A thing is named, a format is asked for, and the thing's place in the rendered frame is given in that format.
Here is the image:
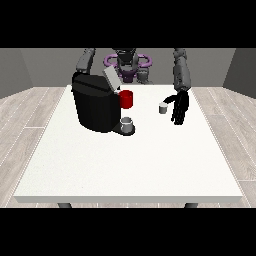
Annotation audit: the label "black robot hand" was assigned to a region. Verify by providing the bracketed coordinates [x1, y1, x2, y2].
[162, 90, 190, 126]

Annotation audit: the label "red pod holder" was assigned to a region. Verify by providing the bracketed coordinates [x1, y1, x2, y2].
[119, 89, 134, 110]

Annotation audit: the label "pale grey machine lid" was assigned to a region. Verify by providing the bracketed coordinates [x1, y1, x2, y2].
[102, 65, 122, 91]

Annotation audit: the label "black coffee machine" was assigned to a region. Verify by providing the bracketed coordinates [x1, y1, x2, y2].
[71, 71, 136, 137]

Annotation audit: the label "small grey cup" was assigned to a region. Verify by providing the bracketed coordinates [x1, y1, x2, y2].
[120, 116, 134, 134]

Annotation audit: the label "grey robot trunk purple rings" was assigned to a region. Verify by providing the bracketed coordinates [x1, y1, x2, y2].
[103, 48, 154, 85]

